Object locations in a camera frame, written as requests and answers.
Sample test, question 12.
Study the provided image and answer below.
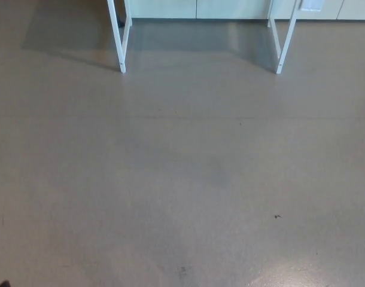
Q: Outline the white desk with metal legs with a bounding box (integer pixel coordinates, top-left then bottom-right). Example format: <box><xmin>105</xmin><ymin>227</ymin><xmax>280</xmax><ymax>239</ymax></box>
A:
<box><xmin>107</xmin><ymin>0</ymin><xmax>300</xmax><ymax>75</ymax></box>

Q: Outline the white cabinet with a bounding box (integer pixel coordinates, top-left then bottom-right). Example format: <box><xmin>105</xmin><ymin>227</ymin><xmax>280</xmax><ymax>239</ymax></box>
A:
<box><xmin>130</xmin><ymin>0</ymin><xmax>365</xmax><ymax>21</ymax></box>

